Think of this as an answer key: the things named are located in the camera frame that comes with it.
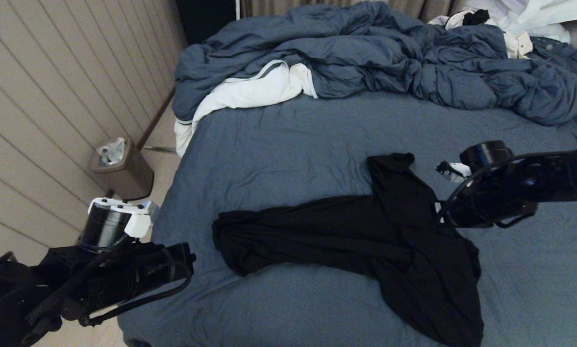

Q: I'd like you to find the brown trash bin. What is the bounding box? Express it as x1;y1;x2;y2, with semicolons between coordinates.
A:
90;138;155;201

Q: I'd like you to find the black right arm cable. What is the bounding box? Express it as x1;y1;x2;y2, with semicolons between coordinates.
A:
435;152;577;229

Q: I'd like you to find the bed with blue sheet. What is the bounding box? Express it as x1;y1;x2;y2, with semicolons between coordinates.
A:
115;91;577;347

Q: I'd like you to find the crumpled blue duvet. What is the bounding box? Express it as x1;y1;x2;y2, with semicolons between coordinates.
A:
173;1;577;127

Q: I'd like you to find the beige curtain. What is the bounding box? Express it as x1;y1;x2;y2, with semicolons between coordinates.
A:
240;0;465;25

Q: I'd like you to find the dark blue denim garment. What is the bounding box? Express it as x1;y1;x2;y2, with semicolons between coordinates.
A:
529;36;577;97

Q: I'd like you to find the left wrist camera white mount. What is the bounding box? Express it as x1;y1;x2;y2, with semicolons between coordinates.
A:
80;198;160;254

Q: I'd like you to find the cream buttoned shirt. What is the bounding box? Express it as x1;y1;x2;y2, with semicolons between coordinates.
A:
504;30;534;58

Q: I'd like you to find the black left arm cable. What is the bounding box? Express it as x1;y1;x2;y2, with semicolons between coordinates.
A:
23;231;195;345

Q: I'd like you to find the white quilt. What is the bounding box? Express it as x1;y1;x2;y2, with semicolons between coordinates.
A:
174;60;318;159

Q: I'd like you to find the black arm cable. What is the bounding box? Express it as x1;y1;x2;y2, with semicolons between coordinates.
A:
435;152;577;229
23;231;195;345

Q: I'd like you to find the small black garment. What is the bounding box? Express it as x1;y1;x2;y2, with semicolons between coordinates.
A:
462;9;490;26

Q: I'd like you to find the dark cabinet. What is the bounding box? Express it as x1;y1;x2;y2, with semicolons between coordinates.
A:
175;0;237;46

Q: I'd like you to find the black t-shirt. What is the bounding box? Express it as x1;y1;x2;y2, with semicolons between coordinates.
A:
211;153;484;347

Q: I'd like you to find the white crumpled garment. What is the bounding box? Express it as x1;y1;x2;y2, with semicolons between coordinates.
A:
428;0;577;44

